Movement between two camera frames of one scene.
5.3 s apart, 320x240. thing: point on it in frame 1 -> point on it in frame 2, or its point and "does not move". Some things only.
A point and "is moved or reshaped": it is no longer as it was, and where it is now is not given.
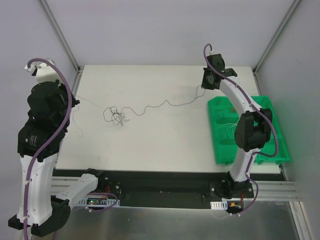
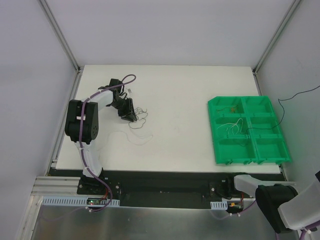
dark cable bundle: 111,114 -> 140,115
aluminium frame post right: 275,36 does not move
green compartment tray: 223,116 does not move
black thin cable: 195,97 -> 283,111
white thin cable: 78,109 is moved or reshaped
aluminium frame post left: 61,35 does not move
